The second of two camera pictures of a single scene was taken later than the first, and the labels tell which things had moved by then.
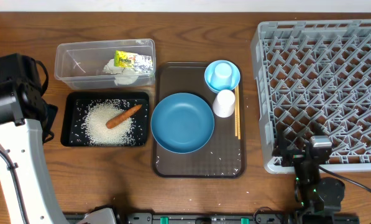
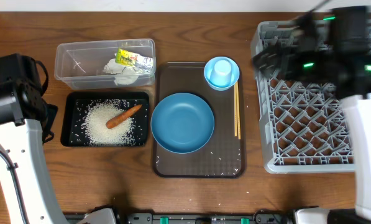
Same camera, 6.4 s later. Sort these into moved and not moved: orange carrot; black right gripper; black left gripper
Moved: black right gripper
Not moved: orange carrot; black left gripper
